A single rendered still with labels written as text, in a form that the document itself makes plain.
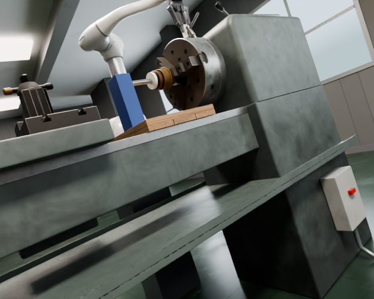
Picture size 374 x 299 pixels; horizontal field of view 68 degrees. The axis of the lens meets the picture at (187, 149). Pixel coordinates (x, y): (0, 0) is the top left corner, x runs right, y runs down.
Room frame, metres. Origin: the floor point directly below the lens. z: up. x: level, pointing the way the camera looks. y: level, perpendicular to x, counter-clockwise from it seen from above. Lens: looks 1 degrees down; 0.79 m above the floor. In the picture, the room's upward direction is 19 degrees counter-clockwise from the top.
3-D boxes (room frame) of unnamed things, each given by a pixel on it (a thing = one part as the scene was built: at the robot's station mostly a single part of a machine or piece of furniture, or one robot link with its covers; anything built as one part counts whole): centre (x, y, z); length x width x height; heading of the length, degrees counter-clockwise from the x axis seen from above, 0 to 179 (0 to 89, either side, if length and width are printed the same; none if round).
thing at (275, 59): (1.51, -0.42, 1.06); 0.59 x 0.48 x 0.39; 127
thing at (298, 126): (1.51, -0.42, 0.43); 0.60 x 0.48 x 0.86; 127
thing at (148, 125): (1.10, 0.08, 0.88); 0.36 x 0.30 x 0.04; 37
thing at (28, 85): (0.94, 0.44, 1.13); 0.08 x 0.08 x 0.03
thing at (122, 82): (1.04, 0.16, 1.00); 0.08 x 0.06 x 0.23; 37
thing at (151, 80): (1.09, 0.09, 1.08); 0.13 x 0.07 x 0.07; 127
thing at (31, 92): (0.93, 0.43, 1.07); 0.07 x 0.07 x 0.10; 37
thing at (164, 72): (1.16, 0.00, 1.08); 0.09 x 0.09 x 0.09; 37
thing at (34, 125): (0.88, 0.40, 0.95); 0.43 x 0.18 x 0.04; 37
